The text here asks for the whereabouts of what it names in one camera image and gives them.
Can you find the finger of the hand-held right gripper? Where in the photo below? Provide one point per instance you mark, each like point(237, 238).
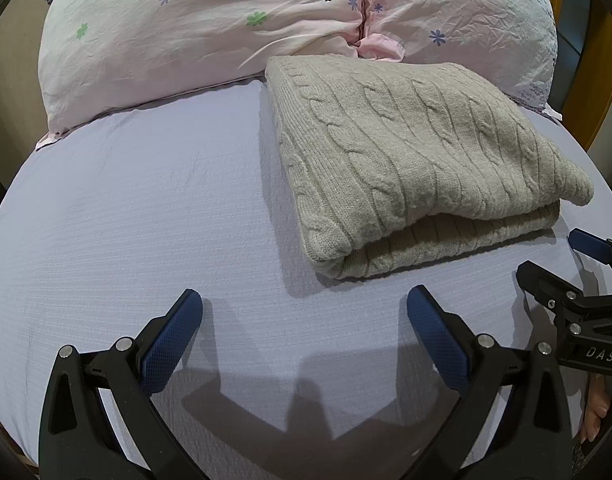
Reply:
point(588, 244)
point(545, 285)

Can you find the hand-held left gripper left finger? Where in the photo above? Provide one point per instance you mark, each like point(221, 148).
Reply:
point(167, 345)

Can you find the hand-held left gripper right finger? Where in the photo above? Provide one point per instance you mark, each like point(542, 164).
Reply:
point(438, 336)

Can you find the person's right hand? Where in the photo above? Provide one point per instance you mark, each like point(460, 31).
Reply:
point(598, 407)

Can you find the lavender bed sheet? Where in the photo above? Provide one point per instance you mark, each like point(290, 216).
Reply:
point(161, 240)

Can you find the wooden furniture panel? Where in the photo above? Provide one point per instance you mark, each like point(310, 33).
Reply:
point(593, 60)

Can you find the pink floral pillow with tree print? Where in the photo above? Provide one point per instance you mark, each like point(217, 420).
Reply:
point(196, 35)

